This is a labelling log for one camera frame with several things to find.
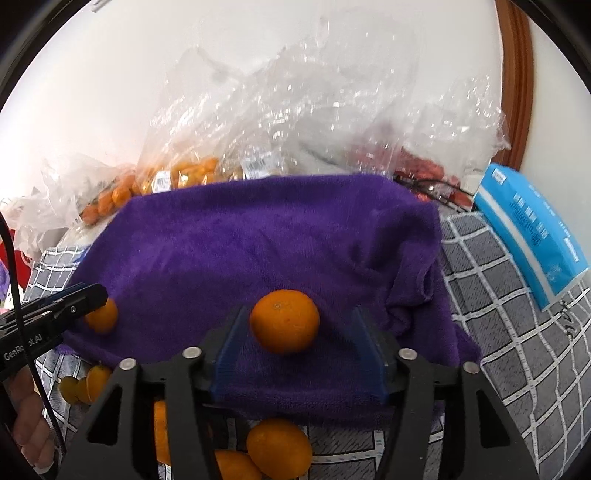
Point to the brown wooden door frame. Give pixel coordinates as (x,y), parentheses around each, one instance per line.
(515,69)

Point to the small orange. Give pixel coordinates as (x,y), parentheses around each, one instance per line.
(102,318)

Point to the clear bag of red fruits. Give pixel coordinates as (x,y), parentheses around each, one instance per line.
(452,124)

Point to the clear bag of mandarins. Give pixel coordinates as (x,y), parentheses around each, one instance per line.
(69,184)

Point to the white wall switch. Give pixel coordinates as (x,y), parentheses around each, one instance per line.
(98,5)

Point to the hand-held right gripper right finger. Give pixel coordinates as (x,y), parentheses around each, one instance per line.
(369,357)

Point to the pile of red fruits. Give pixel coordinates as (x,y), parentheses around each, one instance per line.
(429,168)

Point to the white plastic bag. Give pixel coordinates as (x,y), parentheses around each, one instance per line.
(32,217)

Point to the blue tissue pack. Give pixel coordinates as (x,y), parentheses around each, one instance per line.
(531,235)

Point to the pile of bagged kumquats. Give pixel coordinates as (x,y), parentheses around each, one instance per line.
(194,170)

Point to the purple towel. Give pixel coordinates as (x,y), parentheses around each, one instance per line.
(258,240)

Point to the person's left hand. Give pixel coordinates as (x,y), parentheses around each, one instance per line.
(27,415)

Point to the large clear plastic bag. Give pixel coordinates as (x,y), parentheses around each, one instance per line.
(323,115)

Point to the grey checked bedsheet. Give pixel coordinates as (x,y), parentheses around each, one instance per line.
(498,300)

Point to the clear bag of kumquats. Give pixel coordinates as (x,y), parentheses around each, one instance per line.
(184,129)

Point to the kumquat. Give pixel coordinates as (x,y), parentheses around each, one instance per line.
(98,381)
(69,390)

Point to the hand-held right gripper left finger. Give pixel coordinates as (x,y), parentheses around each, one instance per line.
(228,357)

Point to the large orange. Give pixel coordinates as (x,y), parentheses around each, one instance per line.
(279,447)
(284,321)

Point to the red paper bag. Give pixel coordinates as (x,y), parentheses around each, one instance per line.
(7,256)

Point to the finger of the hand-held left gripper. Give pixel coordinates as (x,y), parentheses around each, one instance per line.
(85,299)

